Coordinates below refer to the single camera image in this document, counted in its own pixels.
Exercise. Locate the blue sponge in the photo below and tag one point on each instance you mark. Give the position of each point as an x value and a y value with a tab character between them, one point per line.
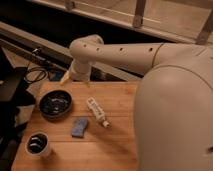
79	127

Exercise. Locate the white cup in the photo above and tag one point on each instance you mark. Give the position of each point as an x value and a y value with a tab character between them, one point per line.
38	145

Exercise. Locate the black equipment on left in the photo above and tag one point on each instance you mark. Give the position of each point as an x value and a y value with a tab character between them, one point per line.
13	93

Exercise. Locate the white tube with cap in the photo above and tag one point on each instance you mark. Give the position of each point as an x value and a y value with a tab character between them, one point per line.
98	112

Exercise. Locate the dark ceramic bowl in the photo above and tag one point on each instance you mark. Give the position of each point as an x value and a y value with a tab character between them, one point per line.
55	104

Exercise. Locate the wooden cutting board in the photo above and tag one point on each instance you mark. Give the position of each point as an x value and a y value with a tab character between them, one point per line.
101	149

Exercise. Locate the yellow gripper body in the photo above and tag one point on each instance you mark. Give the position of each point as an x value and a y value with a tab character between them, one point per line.
64	78

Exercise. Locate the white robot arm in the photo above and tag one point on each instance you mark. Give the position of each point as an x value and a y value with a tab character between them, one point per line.
173	106

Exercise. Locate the grey metal rail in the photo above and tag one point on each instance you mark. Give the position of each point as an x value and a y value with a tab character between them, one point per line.
55	51

